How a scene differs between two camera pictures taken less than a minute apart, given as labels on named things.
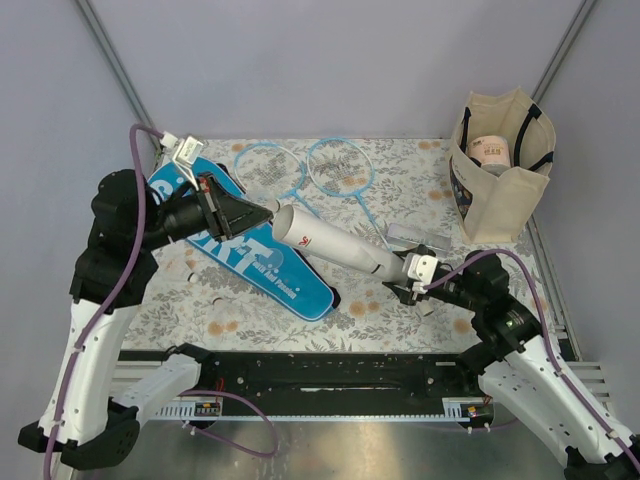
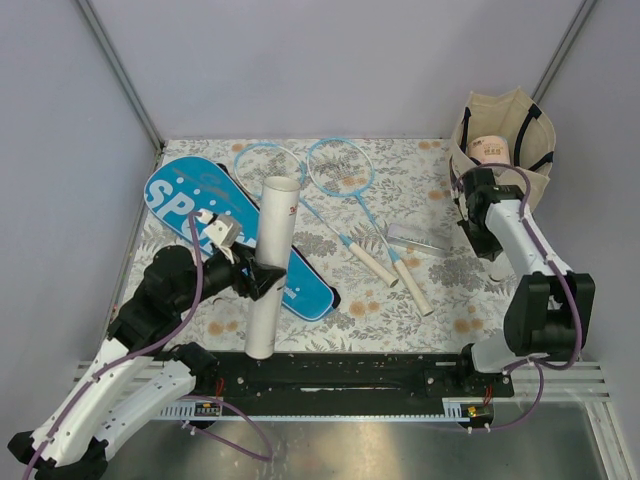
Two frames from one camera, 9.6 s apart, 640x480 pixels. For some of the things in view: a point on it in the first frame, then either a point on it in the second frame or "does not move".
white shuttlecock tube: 338,245 -> 276,232
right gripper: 409,298 -> 487,249
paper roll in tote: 492,152 does not move
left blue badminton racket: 273,169 does not move
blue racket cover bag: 222,216 does not move
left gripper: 227,217 -> 260,275
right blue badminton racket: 344,166 does not move
